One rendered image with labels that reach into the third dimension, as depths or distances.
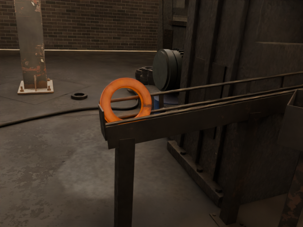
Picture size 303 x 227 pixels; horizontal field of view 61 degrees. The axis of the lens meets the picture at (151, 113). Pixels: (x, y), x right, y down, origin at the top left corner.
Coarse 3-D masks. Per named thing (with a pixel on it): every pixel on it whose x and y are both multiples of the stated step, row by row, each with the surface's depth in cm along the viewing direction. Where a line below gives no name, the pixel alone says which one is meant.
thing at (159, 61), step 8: (176, 48) 233; (160, 56) 228; (168, 56) 217; (176, 56) 222; (160, 64) 230; (168, 64) 217; (176, 64) 220; (152, 72) 248; (160, 72) 231; (168, 72) 218; (176, 72) 218; (160, 80) 232; (168, 80) 221; (176, 80) 223; (152, 88) 264; (160, 88) 234; (168, 88) 227; (176, 88) 233; (152, 96) 242; (176, 96) 239; (152, 104) 242; (168, 104) 219
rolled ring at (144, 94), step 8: (120, 80) 89; (128, 80) 90; (136, 80) 91; (112, 88) 88; (136, 88) 91; (144, 88) 92; (104, 96) 87; (144, 96) 92; (104, 104) 87; (144, 104) 92; (104, 112) 87; (112, 112) 88; (144, 112) 92; (112, 120) 88
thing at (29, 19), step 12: (24, 0) 276; (36, 0) 278; (24, 12) 280; (36, 12) 284; (24, 24) 284; (36, 24) 288; (24, 36) 288; (36, 36) 292; (24, 48) 292; (36, 48) 296; (24, 60) 297; (36, 60) 301; (24, 72) 301; (36, 72) 306; (24, 84) 306; (36, 84) 310; (48, 84) 336
